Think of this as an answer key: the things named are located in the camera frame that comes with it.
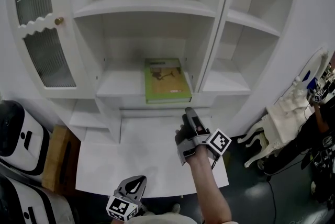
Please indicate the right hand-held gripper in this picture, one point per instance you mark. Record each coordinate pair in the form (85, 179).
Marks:
(201, 143)

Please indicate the brown cardboard box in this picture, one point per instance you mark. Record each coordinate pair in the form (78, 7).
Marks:
(53, 160)

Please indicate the brass door knob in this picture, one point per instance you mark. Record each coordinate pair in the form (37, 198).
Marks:
(59, 20)

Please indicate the person's grey shoe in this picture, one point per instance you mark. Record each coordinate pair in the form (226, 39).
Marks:
(176, 208)

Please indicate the blue cloth item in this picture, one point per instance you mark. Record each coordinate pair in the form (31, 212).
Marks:
(308, 79)

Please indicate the person's right forearm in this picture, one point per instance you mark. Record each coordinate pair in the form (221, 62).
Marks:
(209, 191)

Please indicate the white shelf cabinet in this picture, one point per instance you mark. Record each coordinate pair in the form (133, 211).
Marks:
(146, 155)

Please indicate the white black rounded machine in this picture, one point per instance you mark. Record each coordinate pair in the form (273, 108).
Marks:
(26, 139)
(39, 204)

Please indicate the white ornate chair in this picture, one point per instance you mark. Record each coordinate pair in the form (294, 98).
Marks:
(285, 118)

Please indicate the person's light shirt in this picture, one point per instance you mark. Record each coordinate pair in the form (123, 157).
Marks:
(162, 220)

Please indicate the black patterned bag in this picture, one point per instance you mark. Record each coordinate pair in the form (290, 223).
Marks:
(322, 165)

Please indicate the green cover book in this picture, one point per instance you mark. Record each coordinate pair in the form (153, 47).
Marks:
(167, 79)

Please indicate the white shelf compartment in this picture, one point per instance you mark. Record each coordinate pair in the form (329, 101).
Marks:
(125, 42)

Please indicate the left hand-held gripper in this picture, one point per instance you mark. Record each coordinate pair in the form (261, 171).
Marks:
(120, 207)

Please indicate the white glass cabinet door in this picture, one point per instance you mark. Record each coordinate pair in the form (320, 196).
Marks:
(76, 60)

